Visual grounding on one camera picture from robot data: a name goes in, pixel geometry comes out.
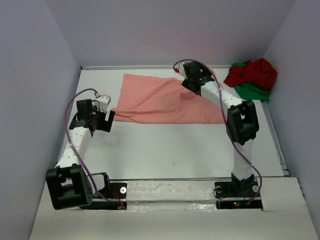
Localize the pink t shirt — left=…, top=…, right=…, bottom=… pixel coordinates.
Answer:
left=112, top=73, right=224, bottom=124

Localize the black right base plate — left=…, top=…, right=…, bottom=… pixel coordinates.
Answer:
left=212, top=181, right=263, bottom=210

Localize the green t shirt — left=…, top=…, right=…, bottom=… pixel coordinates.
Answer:
left=230, top=60, right=272, bottom=102

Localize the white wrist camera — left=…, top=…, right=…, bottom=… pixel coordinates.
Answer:
left=92, top=92, right=111, bottom=113
left=173, top=63, right=187, bottom=79

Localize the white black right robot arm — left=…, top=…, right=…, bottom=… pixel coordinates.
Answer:
left=174, top=59, right=262, bottom=201

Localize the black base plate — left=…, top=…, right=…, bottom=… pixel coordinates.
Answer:
left=212, top=181, right=263, bottom=210
left=80, top=181, right=128, bottom=211

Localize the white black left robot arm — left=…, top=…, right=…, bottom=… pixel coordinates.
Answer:
left=45, top=94, right=115, bottom=210

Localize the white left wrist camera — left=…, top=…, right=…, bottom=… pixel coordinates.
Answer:
left=92, top=92, right=111, bottom=113

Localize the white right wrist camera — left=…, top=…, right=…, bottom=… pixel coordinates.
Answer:
left=173, top=63, right=187, bottom=79

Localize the red t shirt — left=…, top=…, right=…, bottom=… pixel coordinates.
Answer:
left=224, top=58, right=278, bottom=91

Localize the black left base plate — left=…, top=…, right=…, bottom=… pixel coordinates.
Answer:
left=80, top=181, right=128, bottom=211

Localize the white foam strip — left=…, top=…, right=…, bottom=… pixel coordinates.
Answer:
left=126, top=180, right=216, bottom=212

